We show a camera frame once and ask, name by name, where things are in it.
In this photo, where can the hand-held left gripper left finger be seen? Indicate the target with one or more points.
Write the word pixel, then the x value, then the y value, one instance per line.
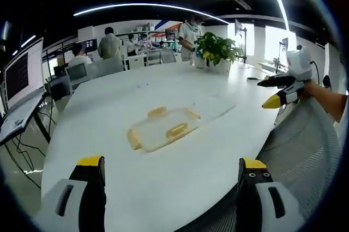
pixel 68 204

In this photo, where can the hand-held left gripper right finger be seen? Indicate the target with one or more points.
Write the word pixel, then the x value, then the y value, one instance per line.
pixel 261 204

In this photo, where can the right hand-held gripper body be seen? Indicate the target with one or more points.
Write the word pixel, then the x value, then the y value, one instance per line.
pixel 300 64

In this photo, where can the clear box with yellow buckles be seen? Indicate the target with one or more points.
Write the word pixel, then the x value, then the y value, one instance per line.
pixel 163 129

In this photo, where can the small flat grey device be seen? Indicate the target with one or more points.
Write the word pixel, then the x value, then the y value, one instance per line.
pixel 252 78

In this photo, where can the grey mesh office chair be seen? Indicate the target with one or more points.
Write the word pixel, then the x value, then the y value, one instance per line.
pixel 300 145

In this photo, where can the monitor on black stand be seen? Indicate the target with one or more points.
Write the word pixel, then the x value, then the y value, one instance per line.
pixel 240 29

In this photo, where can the curved ceiling light strip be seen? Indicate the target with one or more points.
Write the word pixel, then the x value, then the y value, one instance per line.
pixel 152 6
pixel 279 0

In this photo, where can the clear plastic lid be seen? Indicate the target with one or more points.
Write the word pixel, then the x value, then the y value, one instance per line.
pixel 216 108

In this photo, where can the green potted plant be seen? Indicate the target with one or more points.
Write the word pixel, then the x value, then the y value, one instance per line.
pixel 215 51

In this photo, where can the grey side desk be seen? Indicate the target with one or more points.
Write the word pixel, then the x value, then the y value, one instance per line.
pixel 19 119

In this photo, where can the large computer monitor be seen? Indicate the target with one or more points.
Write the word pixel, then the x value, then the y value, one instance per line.
pixel 23 72

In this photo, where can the dark background monitor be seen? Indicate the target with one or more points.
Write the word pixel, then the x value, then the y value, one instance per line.
pixel 90 44

